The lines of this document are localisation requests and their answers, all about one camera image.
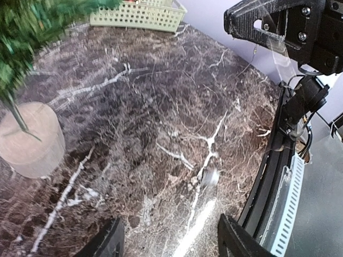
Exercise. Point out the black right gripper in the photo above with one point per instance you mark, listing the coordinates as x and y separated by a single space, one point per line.
311 31

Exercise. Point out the black front rail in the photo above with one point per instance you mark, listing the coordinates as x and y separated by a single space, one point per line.
278 154

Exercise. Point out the beige plastic basket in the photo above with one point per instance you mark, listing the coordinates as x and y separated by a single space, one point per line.
154 15

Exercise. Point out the grey slotted cable duct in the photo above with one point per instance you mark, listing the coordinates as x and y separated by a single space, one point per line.
293 179

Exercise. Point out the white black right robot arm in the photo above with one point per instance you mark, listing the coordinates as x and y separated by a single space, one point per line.
307 96

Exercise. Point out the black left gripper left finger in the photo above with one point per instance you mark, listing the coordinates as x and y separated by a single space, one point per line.
109 241

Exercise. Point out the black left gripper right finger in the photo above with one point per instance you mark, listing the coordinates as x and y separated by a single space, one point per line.
234 240

